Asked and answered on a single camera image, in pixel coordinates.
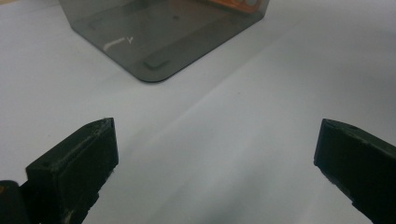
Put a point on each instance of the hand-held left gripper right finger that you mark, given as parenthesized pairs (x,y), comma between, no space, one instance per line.
(361,171)

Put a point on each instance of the orange phone case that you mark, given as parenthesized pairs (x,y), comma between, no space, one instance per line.
(239,4)

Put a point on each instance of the grey transparent storage box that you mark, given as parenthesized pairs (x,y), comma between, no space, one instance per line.
(162,37)

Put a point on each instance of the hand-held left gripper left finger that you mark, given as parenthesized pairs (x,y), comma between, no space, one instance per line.
(74,174)

